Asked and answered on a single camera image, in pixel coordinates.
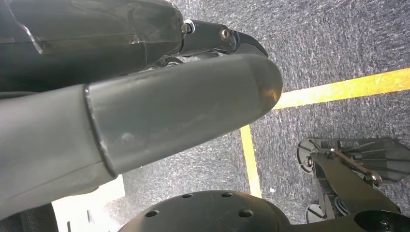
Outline yellow floor tape strip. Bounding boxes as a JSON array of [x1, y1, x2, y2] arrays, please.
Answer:
[[272, 67, 410, 111], [240, 125, 263, 199]]

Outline white floor box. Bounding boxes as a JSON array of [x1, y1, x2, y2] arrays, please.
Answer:
[[51, 174, 126, 232]]

